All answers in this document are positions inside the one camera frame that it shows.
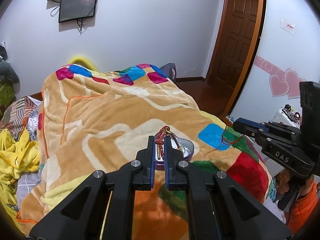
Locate red braided bracelet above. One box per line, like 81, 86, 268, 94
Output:
154, 125, 185, 160

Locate striped patterned bedding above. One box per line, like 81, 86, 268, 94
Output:
1, 96, 42, 141

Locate yellow cloth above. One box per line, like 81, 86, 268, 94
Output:
1, 129, 40, 230

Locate orange sleeve forearm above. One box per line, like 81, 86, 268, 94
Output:
285, 180, 317, 235

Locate colourful patchwork fleece blanket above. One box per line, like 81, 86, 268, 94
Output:
17, 64, 271, 233

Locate small dark wall monitor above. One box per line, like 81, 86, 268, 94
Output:
59, 0, 97, 23

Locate black monitor cables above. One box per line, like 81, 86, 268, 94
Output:
76, 17, 90, 34

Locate grey bag behind bed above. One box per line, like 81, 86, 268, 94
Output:
160, 63, 177, 83

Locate person's right hand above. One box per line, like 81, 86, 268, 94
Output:
274, 167, 315, 212

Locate white wardrobe sliding door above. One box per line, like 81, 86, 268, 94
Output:
229, 0, 319, 122

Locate yellow pillow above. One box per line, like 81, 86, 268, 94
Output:
68, 56, 99, 72

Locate pile of clothes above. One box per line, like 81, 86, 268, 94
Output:
1, 42, 20, 118

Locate purple heart-shaped jewelry box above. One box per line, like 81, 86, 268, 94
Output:
155, 132, 194, 171

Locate white clutter items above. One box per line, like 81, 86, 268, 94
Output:
271, 104, 302, 128

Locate brown wooden door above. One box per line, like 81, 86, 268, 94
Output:
206, 0, 259, 116

